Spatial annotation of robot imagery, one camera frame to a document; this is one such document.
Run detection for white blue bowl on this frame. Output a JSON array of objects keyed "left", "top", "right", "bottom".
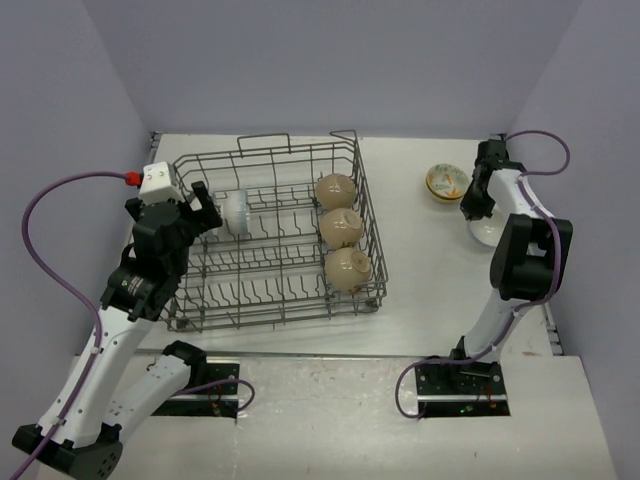
[
  {"left": 221, "top": 189, "right": 250, "bottom": 235},
  {"left": 466, "top": 208, "right": 505, "bottom": 248}
]

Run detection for cream floral patterned bowl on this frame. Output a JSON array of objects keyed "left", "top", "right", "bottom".
[{"left": 426, "top": 163, "right": 470, "bottom": 196}]

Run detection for beige bowl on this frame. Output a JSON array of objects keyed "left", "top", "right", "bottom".
[
  {"left": 319, "top": 208, "right": 364, "bottom": 250},
  {"left": 315, "top": 173, "right": 357, "bottom": 211},
  {"left": 324, "top": 247, "right": 372, "bottom": 293}
]

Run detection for yellow green patterned bowl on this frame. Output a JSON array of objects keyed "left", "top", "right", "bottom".
[{"left": 427, "top": 186, "right": 465, "bottom": 204}]

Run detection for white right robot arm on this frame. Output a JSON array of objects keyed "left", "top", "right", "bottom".
[{"left": 446, "top": 139, "right": 573, "bottom": 393}]

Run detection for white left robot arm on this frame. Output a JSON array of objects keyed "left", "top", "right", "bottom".
[{"left": 12, "top": 182, "right": 222, "bottom": 479}]

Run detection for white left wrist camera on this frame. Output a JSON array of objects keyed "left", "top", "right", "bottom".
[{"left": 138, "top": 162, "right": 184, "bottom": 206}]

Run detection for grey wire dish rack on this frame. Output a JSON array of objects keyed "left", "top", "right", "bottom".
[{"left": 157, "top": 130, "right": 388, "bottom": 333}]

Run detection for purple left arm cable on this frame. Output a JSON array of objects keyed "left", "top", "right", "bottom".
[{"left": 9, "top": 169, "right": 143, "bottom": 476}]

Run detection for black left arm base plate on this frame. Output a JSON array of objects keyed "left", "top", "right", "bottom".
[{"left": 152, "top": 361, "right": 240, "bottom": 419}]

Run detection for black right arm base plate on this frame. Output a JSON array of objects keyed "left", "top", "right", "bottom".
[{"left": 415, "top": 362, "right": 510, "bottom": 418}]

